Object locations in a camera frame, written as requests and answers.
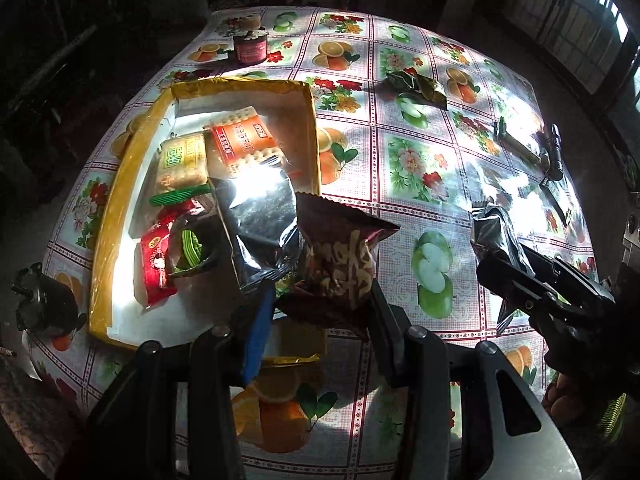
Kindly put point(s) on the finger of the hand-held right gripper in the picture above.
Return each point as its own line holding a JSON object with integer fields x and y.
{"x": 560, "y": 270}
{"x": 515, "y": 285}

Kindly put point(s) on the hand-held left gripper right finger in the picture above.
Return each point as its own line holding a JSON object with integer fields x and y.
{"x": 382, "y": 330}

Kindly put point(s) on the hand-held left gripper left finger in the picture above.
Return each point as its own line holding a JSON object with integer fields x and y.
{"x": 257, "y": 340}

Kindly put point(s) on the small silver foil packet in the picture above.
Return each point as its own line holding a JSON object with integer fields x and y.
{"x": 492, "y": 232}

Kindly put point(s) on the brown snack packet white script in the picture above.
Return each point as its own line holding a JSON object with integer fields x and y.
{"x": 340, "y": 260}

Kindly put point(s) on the large silver foil packet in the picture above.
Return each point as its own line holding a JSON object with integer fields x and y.
{"x": 255, "y": 220}

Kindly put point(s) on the bright red snack packet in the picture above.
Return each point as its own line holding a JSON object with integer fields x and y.
{"x": 157, "y": 260}

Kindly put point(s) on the green and yellow cracker packet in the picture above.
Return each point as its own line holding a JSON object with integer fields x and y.
{"x": 180, "y": 165}

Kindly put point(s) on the orange cracker packet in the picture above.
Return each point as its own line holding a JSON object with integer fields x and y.
{"x": 240, "y": 140}

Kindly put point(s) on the white box with yellow tape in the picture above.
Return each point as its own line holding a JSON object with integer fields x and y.
{"x": 280, "y": 105}

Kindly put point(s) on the person's right hand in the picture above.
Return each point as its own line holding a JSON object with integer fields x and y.
{"x": 565, "y": 395}

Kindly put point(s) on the dark knife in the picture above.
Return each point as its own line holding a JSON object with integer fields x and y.
{"x": 556, "y": 202}

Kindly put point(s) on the pale green snack packet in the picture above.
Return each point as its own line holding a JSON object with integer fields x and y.
{"x": 190, "y": 250}

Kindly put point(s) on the black flashlight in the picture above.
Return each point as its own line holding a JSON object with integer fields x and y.
{"x": 552, "y": 155}

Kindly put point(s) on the fruit and flower print tablecloth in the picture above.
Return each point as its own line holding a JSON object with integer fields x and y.
{"x": 440, "y": 195}

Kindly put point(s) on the wooden stick with green end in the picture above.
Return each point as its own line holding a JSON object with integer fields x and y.
{"x": 517, "y": 141}

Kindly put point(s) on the black metal kettle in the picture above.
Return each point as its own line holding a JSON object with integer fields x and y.
{"x": 47, "y": 300}

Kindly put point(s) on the dark green foil packet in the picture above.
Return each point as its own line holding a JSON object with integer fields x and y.
{"x": 420, "y": 87}

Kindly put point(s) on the window with grille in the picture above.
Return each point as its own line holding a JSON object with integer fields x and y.
{"x": 570, "y": 10}

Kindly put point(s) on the red label jar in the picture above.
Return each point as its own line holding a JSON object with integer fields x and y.
{"x": 251, "y": 49}

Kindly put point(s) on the round tan pastry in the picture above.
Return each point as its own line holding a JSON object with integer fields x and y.
{"x": 248, "y": 22}

